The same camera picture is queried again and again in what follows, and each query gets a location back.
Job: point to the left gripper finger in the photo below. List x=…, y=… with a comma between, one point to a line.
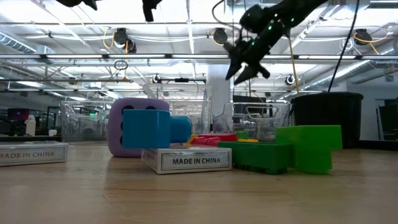
x=84, y=3

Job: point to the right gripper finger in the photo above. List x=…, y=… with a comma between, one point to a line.
x=235, y=67
x=248, y=73

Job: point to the bright green long brick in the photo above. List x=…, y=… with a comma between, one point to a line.
x=311, y=140

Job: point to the blue heart-shaped block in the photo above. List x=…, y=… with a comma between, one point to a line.
x=146, y=129

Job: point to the purple foam die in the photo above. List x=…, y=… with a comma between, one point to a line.
x=115, y=124

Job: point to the white playing card box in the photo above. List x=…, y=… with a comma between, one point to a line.
x=31, y=154
x=199, y=160

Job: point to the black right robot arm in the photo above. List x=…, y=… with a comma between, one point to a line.
x=298, y=9

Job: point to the white building column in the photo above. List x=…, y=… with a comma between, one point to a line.
x=217, y=93

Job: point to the long ceiling light strip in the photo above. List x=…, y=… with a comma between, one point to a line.
x=140, y=56

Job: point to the low clear plastic tray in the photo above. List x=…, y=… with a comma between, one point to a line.
x=264, y=121
x=84, y=124

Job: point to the tall clear plastic bin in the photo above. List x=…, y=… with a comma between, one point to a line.
x=192, y=102

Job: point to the yellow stud brick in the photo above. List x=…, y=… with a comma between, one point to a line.
x=248, y=140

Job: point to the red toy brick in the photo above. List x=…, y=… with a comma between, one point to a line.
x=217, y=138

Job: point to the dark green long brick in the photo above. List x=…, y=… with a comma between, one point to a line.
x=255, y=154

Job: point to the yellow toy block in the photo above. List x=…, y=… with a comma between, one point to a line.
x=194, y=137

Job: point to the black bucket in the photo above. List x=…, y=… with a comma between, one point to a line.
x=329, y=118

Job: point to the dark computer monitor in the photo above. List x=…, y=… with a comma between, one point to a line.
x=18, y=114

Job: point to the white bottle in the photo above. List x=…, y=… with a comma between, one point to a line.
x=30, y=126

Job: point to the black equipment rack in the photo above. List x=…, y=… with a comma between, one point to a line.
x=388, y=121

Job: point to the black background table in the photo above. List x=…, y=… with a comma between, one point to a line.
x=18, y=138

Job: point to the black ceiling rail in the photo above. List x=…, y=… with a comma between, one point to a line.
x=62, y=80

